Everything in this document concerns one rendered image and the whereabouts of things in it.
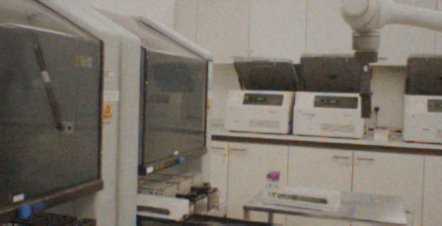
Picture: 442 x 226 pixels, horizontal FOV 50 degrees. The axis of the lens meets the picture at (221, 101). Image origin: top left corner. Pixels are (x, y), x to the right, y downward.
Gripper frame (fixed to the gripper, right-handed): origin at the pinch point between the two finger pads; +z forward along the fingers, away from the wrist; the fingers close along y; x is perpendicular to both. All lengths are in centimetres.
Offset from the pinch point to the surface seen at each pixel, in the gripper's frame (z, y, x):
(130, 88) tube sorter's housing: -10, -24, 74
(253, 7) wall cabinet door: -76, 252, 103
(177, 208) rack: 32, -16, 62
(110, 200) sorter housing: 25, -36, 76
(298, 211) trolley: 38.3, 12.8, 25.0
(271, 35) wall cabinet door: -50, 251, 86
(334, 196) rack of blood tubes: 32.8, 16.8, 11.9
